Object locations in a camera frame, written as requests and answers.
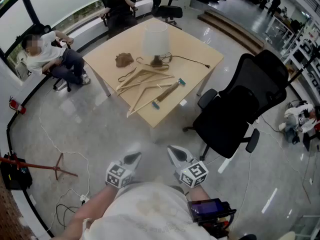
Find long white cable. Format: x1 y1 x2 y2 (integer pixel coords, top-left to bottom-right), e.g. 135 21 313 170
38 87 91 197

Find light wooden table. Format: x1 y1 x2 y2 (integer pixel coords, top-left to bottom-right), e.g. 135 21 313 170
82 17 225 129

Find white power strip cord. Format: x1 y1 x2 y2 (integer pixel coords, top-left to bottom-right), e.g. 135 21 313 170
46 188 85 232

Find wooden platform steps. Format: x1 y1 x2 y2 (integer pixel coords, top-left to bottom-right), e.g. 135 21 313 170
196 8 265 57

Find white bag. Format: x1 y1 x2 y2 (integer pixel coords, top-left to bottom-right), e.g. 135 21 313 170
14 50 33 83

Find pile of wooden hangers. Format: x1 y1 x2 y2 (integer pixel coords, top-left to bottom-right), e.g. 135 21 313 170
115 56 176 95

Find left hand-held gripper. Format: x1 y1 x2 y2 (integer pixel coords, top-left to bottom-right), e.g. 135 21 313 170
105 151 143 189

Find black storage box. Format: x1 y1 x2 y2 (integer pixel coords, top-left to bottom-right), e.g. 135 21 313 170
0 153 33 191

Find dark wooden clip hanger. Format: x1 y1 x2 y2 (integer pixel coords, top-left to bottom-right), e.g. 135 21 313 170
151 77 187 110

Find red fire extinguisher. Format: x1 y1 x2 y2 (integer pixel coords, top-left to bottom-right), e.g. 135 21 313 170
8 95 27 115

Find black lamp power cord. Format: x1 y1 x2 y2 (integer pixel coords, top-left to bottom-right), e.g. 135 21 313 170
159 52 211 69

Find thin dark metal hanger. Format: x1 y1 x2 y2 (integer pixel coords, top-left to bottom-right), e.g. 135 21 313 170
117 67 138 83

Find person's right forearm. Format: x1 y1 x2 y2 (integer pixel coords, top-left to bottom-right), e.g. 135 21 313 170
188 185 213 203

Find black wrist-mounted screen device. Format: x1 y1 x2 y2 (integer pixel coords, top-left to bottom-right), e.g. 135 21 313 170
187 198 238 239

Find person's white T-shirt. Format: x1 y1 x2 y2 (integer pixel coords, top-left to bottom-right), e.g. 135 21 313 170
82 182 218 240

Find white desk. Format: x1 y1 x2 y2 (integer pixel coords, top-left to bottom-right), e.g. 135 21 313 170
264 14 296 44

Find light wooden hanger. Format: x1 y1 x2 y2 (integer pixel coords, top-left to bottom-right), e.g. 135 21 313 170
126 82 175 119
116 68 175 96

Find brown leather pouch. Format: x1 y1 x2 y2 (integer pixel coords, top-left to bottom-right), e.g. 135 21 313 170
115 52 135 69

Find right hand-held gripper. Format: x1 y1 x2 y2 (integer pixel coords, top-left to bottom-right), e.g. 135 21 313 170
166 145 209 189

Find black high-back office chair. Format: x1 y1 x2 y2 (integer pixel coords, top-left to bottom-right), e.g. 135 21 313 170
182 49 290 161

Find white shelving rack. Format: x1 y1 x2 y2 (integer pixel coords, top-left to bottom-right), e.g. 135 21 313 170
279 16 320 102

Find person's left forearm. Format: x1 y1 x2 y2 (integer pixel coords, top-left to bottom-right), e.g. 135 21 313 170
51 183 120 240

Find brown wooden coat rack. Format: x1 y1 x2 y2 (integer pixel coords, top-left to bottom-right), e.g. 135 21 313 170
0 151 79 181

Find white shade table lamp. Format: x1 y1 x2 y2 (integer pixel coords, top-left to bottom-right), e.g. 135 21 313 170
141 21 171 68

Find black cable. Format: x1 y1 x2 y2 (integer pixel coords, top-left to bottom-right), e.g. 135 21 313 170
55 203 85 231

